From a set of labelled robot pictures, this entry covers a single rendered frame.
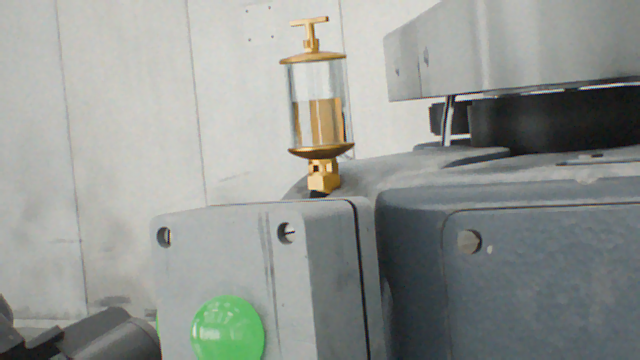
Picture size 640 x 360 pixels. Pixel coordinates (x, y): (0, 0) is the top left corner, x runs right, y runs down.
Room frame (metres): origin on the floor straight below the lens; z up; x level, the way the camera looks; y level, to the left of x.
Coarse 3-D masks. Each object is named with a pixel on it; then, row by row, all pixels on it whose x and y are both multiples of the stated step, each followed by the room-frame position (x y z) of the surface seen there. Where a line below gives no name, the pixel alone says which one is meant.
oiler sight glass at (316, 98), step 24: (288, 72) 0.57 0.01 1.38; (312, 72) 0.56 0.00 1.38; (336, 72) 0.56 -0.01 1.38; (288, 96) 0.57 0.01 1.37; (312, 96) 0.56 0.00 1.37; (336, 96) 0.56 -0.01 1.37; (288, 120) 0.57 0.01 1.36; (312, 120) 0.56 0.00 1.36; (336, 120) 0.56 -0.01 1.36; (312, 144) 0.56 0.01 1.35
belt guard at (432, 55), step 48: (480, 0) 0.62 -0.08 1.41; (528, 0) 0.60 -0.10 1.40; (576, 0) 0.60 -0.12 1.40; (624, 0) 0.60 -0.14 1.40; (384, 48) 1.02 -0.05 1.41; (432, 48) 0.76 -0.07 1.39; (480, 48) 0.62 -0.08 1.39; (528, 48) 0.60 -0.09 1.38; (576, 48) 0.60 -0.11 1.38; (624, 48) 0.60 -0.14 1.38; (432, 96) 0.78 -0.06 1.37
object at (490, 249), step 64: (384, 192) 0.52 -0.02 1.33; (448, 192) 0.50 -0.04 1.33; (512, 192) 0.49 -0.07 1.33; (576, 192) 0.47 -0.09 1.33; (384, 256) 0.52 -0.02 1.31; (448, 256) 0.50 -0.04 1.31; (512, 256) 0.48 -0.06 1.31; (576, 256) 0.47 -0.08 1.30; (384, 320) 0.52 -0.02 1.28; (448, 320) 0.50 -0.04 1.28; (512, 320) 0.48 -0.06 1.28; (576, 320) 0.47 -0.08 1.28
